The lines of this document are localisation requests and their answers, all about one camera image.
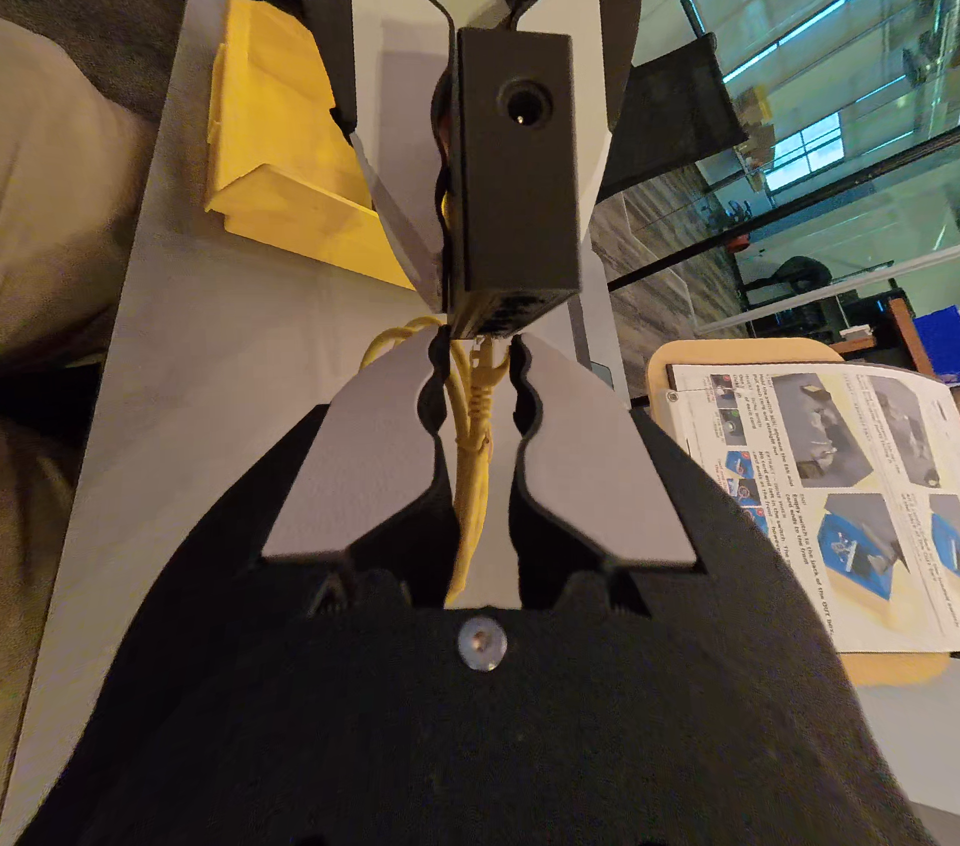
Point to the printed instruction sheet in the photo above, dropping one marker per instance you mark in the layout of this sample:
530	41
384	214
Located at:
825	561

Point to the yellow plastic bin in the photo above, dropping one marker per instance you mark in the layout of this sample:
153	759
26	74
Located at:
277	149

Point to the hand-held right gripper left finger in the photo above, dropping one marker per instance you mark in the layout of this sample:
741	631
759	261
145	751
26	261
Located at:
352	479

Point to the black floor lamp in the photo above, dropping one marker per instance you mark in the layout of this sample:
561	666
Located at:
787	211

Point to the person's left leg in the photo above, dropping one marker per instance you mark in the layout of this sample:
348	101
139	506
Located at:
60	186

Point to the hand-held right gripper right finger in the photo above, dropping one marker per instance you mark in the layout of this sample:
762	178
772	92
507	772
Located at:
600	486

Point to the blue bin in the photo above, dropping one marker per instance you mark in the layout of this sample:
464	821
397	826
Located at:
941	344

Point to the black network switch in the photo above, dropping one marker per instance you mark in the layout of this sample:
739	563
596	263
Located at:
517	201

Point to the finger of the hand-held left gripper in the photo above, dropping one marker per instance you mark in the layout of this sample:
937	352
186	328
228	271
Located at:
397	96
589	96

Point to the instruction sheet on wooden board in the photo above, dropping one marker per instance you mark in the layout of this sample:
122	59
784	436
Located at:
750	350

